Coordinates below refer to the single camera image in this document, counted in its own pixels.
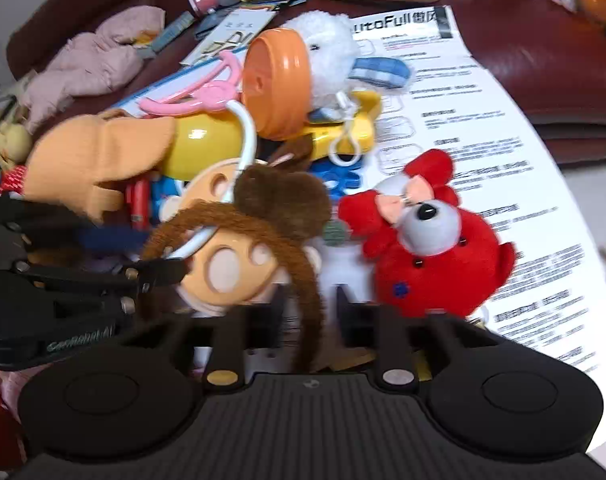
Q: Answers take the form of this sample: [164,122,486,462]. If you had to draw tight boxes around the peach plush rabbit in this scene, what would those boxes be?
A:
[24,111,178,223]

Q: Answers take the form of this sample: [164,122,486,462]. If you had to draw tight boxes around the white printed booklet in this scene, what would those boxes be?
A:
[179,7,280,67]

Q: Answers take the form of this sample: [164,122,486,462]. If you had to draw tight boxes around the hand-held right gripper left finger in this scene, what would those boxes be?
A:
[115,285,287,392]

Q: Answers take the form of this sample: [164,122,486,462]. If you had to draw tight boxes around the peach plastic face toy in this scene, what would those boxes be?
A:
[175,159,289,317]

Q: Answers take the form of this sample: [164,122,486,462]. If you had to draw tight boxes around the brown fuzzy headband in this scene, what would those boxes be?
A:
[142,137,333,373]

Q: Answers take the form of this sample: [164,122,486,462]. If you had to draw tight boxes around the white printed paper sheet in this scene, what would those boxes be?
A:
[303,5,606,376]

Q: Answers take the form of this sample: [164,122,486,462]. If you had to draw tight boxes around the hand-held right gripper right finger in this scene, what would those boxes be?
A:
[335,284,505,392]

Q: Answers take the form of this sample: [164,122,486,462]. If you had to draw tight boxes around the yellow duck plush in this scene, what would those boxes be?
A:
[0,112,34,172]

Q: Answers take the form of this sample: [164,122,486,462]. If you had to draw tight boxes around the blue plastic piece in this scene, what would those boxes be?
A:
[310,159,366,198]

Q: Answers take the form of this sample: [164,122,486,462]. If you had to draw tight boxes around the pink padded jacket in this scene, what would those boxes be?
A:
[22,5,168,128]

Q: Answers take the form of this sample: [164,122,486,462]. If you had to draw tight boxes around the yellow plastic toy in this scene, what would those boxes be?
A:
[165,109,249,182]

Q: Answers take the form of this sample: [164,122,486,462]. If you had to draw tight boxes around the yellow plastic tray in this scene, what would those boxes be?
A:
[298,91,384,162]

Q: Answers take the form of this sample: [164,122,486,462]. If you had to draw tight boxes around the dark red leather sofa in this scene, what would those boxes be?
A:
[5,0,606,166]

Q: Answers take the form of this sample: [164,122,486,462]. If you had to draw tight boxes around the white cord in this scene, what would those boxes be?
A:
[165,100,260,261]

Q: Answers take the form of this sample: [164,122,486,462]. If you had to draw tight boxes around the white fluffy plush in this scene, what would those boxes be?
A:
[282,10,361,113]

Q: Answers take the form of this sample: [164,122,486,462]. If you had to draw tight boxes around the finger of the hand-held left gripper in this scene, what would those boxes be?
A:
[12,257,190,317]
[0,195,150,262]

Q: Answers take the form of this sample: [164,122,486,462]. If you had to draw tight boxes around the red plush bear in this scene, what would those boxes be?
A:
[337,149,518,320]

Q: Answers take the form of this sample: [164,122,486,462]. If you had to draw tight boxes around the white keychain loop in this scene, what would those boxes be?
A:
[329,92,366,167]

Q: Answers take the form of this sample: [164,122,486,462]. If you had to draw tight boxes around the red plastic toy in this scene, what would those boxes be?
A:
[124,174,153,233]

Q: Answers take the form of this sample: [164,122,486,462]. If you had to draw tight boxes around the blue checked strap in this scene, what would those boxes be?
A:
[349,56,415,92]

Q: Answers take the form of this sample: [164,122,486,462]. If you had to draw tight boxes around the orange plastic lid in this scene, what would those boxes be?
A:
[241,27,313,142]

